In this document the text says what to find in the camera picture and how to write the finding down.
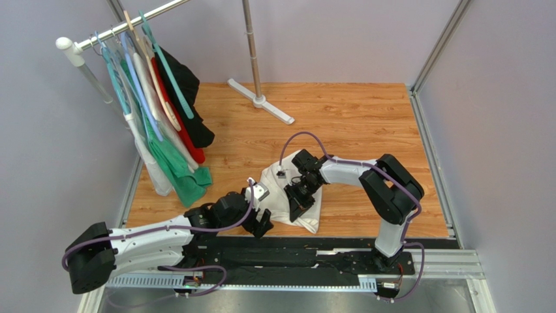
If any blue plastic hanger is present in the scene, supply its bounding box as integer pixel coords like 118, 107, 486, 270
119, 31, 164, 142

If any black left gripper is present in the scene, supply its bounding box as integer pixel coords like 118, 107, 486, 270
219, 196, 273, 238

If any wooden hanger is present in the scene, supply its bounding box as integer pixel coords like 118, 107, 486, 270
123, 10, 181, 132

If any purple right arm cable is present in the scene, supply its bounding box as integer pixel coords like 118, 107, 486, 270
277, 131, 423, 303

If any white clothes rack stand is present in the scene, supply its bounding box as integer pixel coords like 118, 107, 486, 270
55, 0, 296, 130

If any aluminium frame rail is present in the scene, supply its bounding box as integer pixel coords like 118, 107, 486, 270
407, 0, 473, 240
77, 156, 144, 313

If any green hanging garment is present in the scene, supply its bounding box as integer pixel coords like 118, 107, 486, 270
120, 52, 213, 207

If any white slotted cable duct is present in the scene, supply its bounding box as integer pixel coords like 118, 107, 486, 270
105, 272, 377, 293

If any light teal plastic hanger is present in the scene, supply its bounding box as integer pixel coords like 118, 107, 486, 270
94, 31, 131, 115

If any white cloth napkin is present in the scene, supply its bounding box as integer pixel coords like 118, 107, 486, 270
259, 150, 323, 234

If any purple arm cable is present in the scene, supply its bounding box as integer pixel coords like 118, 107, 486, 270
277, 131, 423, 303
61, 177, 256, 301

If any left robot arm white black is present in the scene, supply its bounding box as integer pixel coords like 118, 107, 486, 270
62, 185, 273, 294

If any black hanging garment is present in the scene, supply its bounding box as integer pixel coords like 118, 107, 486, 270
154, 50, 216, 149

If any aluminium frame rail left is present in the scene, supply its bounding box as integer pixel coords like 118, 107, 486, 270
77, 156, 144, 313

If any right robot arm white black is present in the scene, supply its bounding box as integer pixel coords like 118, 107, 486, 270
284, 149, 425, 262

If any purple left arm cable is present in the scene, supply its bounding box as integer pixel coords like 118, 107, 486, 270
61, 177, 256, 301

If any aluminium frame rail right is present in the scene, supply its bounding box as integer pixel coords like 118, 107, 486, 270
407, 0, 473, 240

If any white hanging garment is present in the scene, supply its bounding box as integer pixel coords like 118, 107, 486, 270
104, 37, 200, 197

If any red hanging garment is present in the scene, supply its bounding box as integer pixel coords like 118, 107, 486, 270
151, 57, 206, 164

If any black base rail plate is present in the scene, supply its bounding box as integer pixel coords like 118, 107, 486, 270
157, 235, 461, 288

